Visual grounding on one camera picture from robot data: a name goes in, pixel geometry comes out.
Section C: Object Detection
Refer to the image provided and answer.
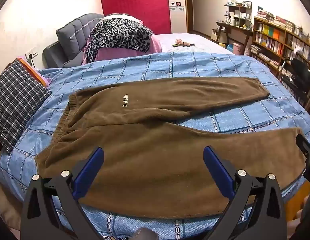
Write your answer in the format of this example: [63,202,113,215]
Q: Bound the wooden bookshelf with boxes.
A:
[250,16,310,110]

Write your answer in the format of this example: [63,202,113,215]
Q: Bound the pink quilt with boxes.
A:
[82,15,163,63]

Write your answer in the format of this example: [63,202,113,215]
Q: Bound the white desktop shelf unit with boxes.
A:
[225,0,253,28]

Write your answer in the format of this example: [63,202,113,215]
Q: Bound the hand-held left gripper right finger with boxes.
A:
[203,145,288,240]

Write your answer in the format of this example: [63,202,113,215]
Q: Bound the blue patterned blanket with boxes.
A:
[0,52,310,240]

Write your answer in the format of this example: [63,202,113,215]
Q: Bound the orange pillow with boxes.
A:
[16,58,49,87]

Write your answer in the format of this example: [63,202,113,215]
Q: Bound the wooden desk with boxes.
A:
[211,21,253,55]

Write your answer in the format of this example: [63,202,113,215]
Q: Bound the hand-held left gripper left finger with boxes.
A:
[20,147,105,240]

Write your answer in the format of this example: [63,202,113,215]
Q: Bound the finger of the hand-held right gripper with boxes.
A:
[295,134,310,180]

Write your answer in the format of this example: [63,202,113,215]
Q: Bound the grey padded headboard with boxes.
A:
[43,13,105,68]

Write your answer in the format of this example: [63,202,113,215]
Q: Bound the pale lilac bed sheet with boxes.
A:
[152,32,233,55]

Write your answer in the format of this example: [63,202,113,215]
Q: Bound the stack of books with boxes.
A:
[256,6,295,32]

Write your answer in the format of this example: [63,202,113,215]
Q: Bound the leopard print cloth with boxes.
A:
[85,18,155,63]

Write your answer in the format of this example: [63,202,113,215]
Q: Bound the red mattress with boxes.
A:
[100,0,171,36]

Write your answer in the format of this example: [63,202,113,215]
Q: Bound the brown fleece pants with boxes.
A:
[35,76,308,219]

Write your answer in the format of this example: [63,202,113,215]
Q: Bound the black office chair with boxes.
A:
[278,52,310,110]

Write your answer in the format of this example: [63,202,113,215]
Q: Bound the dark plaid pillow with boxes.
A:
[0,60,52,153]

